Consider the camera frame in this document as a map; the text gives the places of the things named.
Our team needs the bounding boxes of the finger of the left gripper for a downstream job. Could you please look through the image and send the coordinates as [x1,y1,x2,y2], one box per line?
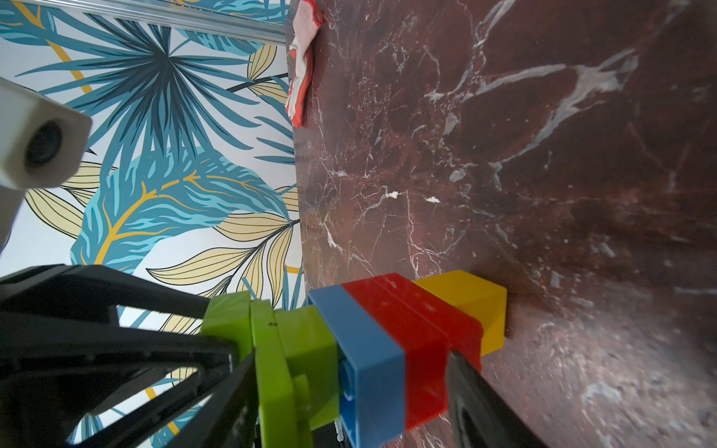
[1,264,209,336]
[1,312,238,447]

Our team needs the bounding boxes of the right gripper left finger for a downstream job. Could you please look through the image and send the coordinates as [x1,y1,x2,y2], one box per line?
[162,349,259,447]

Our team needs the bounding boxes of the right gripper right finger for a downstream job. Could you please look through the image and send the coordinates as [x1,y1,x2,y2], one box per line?
[446,351,546,448]

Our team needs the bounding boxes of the long green lego brick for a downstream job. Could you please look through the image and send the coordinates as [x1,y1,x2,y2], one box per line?
[250,300,313,447]

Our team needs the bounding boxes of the red lego brick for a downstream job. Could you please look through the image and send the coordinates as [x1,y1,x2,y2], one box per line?
[371,274,484,373]
[343,274,448,430]

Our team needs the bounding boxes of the small green lego brick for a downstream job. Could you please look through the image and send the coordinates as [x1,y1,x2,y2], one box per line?
[201,291,253,364]

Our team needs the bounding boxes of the green square lego brick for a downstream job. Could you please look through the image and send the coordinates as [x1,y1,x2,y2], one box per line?
[274,305,340,430]

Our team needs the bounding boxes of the yellow orange lego brick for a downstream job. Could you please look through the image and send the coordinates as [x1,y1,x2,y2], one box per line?
[415,271,508,356]

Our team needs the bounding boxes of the blue lego brick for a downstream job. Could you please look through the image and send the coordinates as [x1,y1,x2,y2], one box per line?
[308,286,406,447]

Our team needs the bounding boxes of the red white work glove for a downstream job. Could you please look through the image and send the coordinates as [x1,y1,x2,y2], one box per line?
[286,0,324,128]

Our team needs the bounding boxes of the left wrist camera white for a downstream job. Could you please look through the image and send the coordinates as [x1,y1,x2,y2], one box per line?
[1,78,93,246]

